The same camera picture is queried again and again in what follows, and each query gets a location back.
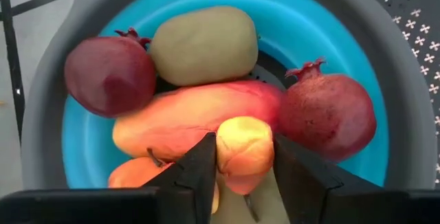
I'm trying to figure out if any red orange mango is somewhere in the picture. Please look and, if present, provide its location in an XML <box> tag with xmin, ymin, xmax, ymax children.
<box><xmin>112</xmin><ymin>79</ymin><xmax>283</xmax><ymax>161</ymax></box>

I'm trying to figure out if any blue grey collapsible colander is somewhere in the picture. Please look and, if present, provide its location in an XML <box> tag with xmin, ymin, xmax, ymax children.
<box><xmin>20</xmin><ymin>0</ymin><xmax>439</xmax><ymax>190</ymax></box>

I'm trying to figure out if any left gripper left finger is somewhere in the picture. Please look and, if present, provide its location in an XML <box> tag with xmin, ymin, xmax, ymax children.
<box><xmin>142</xmin><ymin>131</ymin><xmax>219</xmax><ymax>224</ymax></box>

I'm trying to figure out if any brown green kiwi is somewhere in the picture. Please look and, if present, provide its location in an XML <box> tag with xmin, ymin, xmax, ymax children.
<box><xmin>149</xmin><ymin>5</ymin><xmax>259</xmax><ymax>87</ymax></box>

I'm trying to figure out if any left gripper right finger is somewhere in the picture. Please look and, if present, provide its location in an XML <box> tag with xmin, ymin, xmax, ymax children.
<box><xmin>273</xmin><ymin>134</ymin><xmax>344</xmax><ymax>224</ymax></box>

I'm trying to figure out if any black metal table frame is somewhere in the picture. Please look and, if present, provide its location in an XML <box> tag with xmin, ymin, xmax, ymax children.
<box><xmin>0</xmin><ymin>0</ymin><xmax>80</xmax><ymax>142</ymax></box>

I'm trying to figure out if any dark red pomegranate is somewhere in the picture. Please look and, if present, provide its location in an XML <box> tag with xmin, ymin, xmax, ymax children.
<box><xmin>278</xmin><ymin>58</ymin><xmax>378</xmax><ymax>163</ymax></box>
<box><xmin>64</xmin><ymin>27</ymin><xmax>157</xmax><ymax>119</ymax></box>

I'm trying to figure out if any small orange yellow pear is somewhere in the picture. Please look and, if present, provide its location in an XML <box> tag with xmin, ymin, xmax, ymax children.
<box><xmin>108</xmin><ymin>147</ymin><xmax>221</xmax><ymax>214</ymax></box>
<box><xmin>215</xmin><ymin>115</ymin><xmax>276</xmax><ymax>223</ymax></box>

